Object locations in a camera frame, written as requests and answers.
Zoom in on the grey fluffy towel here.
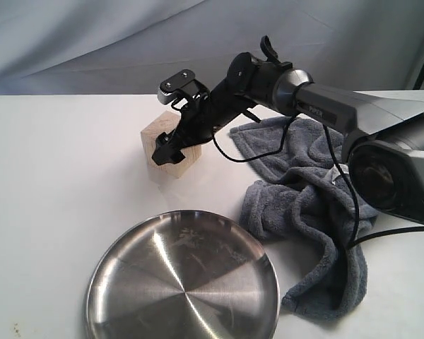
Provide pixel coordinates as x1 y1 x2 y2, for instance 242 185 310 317
229 117 377 321

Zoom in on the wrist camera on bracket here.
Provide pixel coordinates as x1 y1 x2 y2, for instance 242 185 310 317
157 69 209 107

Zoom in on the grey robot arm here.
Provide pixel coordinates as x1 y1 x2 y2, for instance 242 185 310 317
152 37 424 225

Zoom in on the light wooden cube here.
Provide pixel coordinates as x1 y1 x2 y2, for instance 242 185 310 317
141 111 202 178

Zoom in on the black cable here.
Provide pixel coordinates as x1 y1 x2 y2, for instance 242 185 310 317
208 116 424 255

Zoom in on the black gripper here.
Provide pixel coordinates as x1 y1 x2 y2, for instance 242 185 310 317
151 35 292 165

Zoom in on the round stainless steel plate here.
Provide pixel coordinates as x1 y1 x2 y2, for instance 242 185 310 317
84 210 280 338

